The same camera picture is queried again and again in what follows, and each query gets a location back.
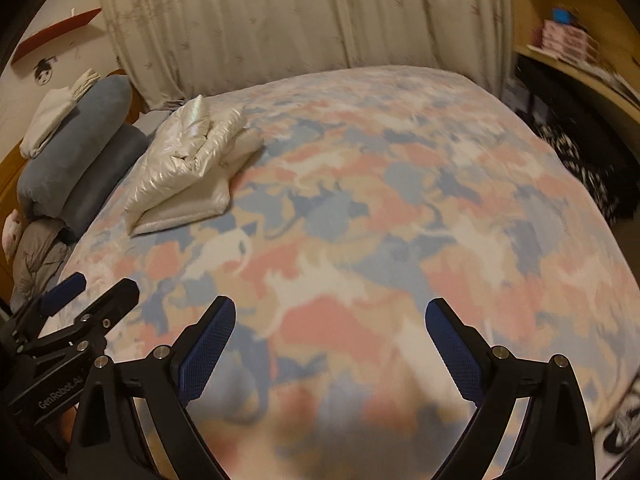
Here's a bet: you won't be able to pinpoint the red wall decoration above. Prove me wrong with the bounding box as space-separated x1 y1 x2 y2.
11 8 102 65

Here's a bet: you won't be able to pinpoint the black white patterned fabric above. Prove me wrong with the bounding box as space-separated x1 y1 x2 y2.
508 74 640 226

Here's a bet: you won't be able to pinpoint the wooden shelf unit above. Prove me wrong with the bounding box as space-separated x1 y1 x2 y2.
512 0 639 133

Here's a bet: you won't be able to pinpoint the dark grey pillow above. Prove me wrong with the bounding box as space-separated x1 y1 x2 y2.
60 124 150 240

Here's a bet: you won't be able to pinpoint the blue small box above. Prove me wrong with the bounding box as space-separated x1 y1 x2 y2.
552 6 575 25

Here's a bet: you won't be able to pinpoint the white shiny puffer jacket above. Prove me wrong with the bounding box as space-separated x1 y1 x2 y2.
124 96 264 236

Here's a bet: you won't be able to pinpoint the blue bolster pillow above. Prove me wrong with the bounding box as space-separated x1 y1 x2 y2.
16 75 146 219

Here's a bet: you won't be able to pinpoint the folded white cloth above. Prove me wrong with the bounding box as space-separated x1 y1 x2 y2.
20 70 102 159

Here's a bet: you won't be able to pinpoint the beige patterned curtain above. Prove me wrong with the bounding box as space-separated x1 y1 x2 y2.
99 0 513 107

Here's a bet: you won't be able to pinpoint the pastel patterned bed cover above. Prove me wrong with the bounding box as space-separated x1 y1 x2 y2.
49 67 639 479

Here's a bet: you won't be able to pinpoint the pink drawer box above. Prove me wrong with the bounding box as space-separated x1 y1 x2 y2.
541 20 600 64

